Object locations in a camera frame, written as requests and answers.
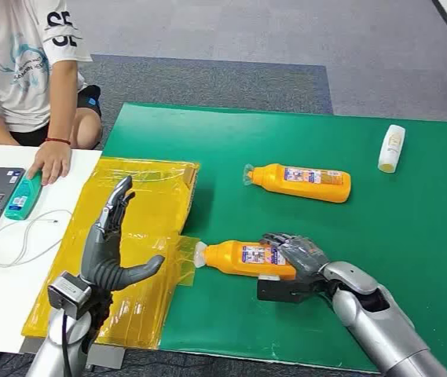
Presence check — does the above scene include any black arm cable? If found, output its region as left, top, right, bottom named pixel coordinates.
left=61, top=311, right=73, bottom=377

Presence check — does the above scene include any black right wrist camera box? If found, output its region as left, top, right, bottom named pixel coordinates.
left=257, top=276, right=327, bottom=304

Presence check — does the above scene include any person's left hand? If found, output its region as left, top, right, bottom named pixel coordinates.
left=27, top=140, right=73, bottom=187

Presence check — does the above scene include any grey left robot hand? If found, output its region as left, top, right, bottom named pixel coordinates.
left=80, top=175, right=166, bottom=292

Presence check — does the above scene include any teal bottle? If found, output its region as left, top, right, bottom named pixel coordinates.
left=4, top=171, right=43, bottom=221

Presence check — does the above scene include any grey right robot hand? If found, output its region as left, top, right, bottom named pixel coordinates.
left=260, top=232, right=330, bottom=284

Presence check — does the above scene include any orange bottle with clear cap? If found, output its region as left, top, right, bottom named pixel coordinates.
left=243, top=163, right=352, bottom=204
left=194, top=239, right=299, bottom=282

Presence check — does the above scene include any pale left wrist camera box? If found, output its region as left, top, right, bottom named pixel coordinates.
left=47, top=271, right=92, bottom=321

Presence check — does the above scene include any small white bottle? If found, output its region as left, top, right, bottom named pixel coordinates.
left=377, top=124, right=407, bottom=174

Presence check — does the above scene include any yellow plastic sheet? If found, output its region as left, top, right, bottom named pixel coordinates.
left=21, top=156, right=201, bottom=350

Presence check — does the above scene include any white cable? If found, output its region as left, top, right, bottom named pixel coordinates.
left=0, top=209, right=73, bottom=269

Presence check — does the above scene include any green table mat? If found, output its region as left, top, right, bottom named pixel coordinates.
left=103, top=102, right=447, bottom=375

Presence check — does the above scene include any person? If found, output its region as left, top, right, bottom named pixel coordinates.
left=0, top=0, right=103, bottom=187

